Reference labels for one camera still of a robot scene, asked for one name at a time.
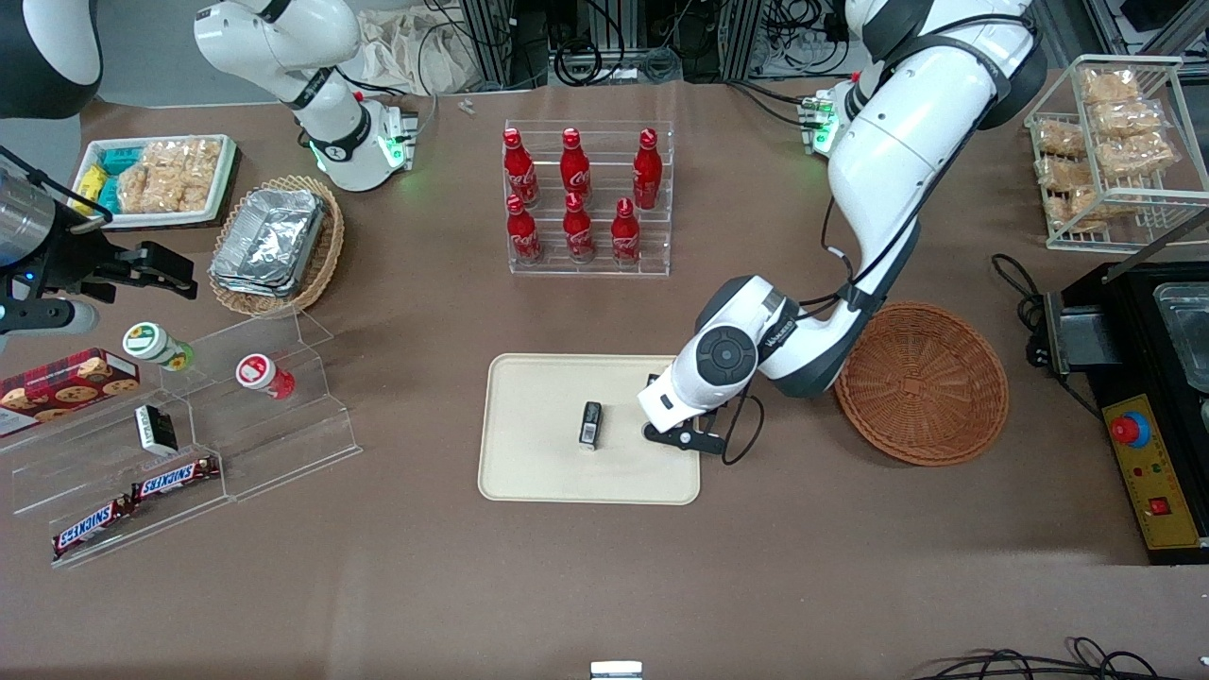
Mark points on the steel pan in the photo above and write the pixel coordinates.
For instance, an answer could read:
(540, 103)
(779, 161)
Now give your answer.
(1185, 331)

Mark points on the snickers chocolate bar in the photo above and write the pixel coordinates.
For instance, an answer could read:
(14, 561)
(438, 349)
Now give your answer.
(90, 529)
(175, 478)

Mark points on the beige plastic tray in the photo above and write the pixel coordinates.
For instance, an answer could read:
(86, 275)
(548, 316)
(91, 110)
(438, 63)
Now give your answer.
(538, 453)

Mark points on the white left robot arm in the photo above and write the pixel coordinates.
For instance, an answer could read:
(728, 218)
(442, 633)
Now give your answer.
(907, 142)

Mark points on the round brown wicker basket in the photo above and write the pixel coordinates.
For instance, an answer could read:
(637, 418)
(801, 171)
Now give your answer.
(926, 387)

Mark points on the yellow control panel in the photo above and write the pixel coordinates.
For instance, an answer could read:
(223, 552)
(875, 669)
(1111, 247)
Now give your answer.
(1157, 482)

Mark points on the clear acrylic stepped shelf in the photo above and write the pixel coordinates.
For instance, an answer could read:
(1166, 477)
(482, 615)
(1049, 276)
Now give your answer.
(283, 444)

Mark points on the red emergency stop button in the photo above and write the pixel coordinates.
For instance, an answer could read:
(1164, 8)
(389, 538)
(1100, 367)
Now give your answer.
(1129, 430)

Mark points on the red cookie box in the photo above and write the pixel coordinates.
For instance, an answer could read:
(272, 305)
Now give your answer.
(57, 387)

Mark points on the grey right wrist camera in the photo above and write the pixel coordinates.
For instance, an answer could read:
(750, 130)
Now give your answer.
(52, 316)

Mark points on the teal snack packet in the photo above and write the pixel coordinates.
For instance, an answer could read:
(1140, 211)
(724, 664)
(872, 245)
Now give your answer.
(121, 161)
(109, 195)

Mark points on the yellow snack packet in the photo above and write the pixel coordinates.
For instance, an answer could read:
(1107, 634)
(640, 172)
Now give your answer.
(90, 184)

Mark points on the oval light wicker basket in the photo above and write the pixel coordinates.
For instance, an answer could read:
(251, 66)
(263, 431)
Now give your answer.
(326, 255)

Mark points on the green lidded cup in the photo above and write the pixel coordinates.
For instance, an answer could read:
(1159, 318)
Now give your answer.
(151, 342)

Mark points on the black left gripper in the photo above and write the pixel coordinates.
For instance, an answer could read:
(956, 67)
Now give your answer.
(653, 384)

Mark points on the red lidded cup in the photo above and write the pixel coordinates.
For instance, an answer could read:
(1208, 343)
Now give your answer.
(260, 373)

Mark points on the bagged cracker pack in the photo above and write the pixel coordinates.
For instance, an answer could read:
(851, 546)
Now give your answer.
(1077, 210)
(1124, 118)
(1110, 87)
(1058, 139)
(1138, 156)
(1063, 172)

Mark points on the small black and white box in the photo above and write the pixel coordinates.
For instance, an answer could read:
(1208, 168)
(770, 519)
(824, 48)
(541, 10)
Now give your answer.
(156, 430)

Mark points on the stacked aluminium foil containers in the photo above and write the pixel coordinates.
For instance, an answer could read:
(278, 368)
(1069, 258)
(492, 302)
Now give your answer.
(269, 241)

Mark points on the beige cloth bag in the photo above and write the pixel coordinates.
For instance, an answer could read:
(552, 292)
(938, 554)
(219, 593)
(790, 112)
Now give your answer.
(416, 52)

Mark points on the aluminium frame rack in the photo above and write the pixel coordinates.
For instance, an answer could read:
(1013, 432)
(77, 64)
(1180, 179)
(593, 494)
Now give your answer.
(501, 38)

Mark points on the black machine housing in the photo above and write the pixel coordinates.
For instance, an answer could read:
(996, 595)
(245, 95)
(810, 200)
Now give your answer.
(1133, 331)

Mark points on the clear acrylic bottle rack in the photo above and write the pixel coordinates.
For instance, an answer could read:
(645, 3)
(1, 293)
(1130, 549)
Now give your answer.
(604, 269)

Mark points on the white rectangular snack tray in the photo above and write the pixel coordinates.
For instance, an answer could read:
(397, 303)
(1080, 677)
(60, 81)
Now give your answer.
(217, 203)

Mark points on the clear bag of rice crackers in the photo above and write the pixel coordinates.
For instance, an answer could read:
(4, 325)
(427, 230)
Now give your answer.
(165, 175)

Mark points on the red cola bottle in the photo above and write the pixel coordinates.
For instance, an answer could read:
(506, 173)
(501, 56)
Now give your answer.
(578, 234)
(519, 175)
(625, 238)
(574, 170)
(647, 175)
(522, 236)

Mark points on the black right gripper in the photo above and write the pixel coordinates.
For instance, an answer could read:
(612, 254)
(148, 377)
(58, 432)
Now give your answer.
(77, 267)

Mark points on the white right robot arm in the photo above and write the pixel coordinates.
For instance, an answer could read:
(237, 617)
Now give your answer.
(283, 47)

